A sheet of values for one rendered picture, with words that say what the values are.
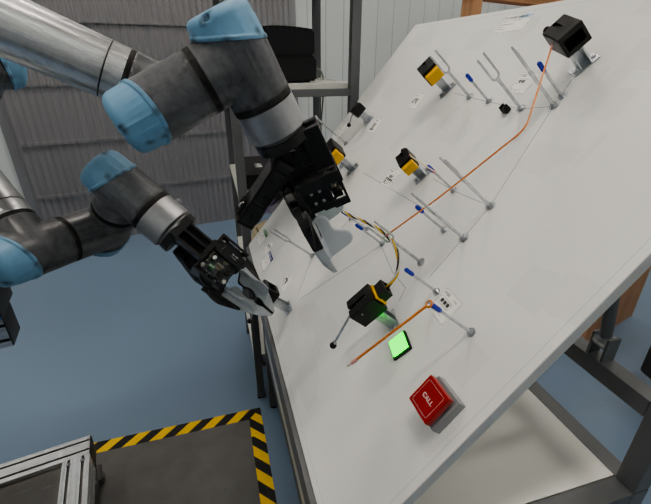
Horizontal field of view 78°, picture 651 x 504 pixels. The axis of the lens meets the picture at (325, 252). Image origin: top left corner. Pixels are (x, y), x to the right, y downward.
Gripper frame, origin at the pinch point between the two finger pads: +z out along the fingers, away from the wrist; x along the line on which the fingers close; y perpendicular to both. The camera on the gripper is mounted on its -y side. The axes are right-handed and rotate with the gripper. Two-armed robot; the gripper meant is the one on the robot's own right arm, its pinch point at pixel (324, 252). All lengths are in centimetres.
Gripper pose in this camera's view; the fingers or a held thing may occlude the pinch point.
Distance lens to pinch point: 63.3
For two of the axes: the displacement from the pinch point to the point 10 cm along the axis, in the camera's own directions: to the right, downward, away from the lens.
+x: -1.2, -5.8, 8.0
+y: 9.1, -3.8, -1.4
